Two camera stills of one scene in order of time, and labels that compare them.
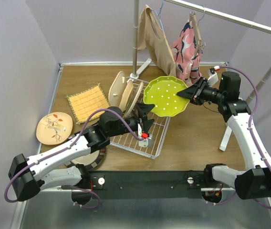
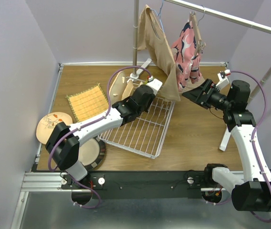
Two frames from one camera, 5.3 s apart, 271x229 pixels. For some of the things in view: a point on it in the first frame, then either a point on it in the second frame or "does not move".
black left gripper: (144, 110) → (150, 102)
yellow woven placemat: (83, 103) does not move
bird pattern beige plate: (126, 91) does not move
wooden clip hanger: (201, 46) does not move
